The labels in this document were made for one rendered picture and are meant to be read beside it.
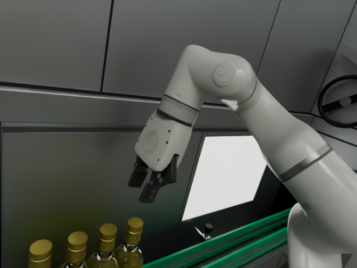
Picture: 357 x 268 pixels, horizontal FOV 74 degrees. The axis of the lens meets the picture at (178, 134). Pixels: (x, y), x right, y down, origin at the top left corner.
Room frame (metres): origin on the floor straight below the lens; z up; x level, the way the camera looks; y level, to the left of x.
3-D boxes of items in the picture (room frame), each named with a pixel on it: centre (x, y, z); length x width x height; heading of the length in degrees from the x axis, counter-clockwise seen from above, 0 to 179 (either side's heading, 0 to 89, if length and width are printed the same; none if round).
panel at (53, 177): (0.66, -0.04, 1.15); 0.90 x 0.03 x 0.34; 130
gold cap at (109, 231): (0.38, 0.09, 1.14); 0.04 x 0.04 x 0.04
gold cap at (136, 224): (0.42, 0.04, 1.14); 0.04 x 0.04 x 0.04
